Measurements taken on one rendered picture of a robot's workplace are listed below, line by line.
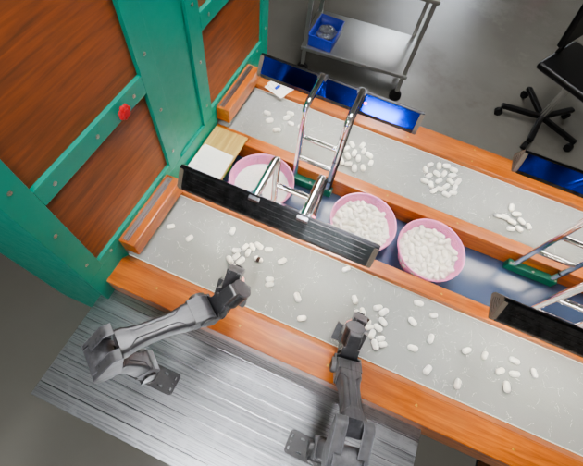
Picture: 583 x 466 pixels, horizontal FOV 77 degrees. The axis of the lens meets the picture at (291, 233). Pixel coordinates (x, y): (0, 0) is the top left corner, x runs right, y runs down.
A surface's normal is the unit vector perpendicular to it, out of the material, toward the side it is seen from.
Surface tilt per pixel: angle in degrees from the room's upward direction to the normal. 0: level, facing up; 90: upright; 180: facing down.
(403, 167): 0
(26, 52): 90
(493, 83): 0
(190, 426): 0
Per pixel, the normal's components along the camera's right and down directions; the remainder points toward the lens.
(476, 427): 0.10, -0.45
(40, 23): 0.92, 0.38
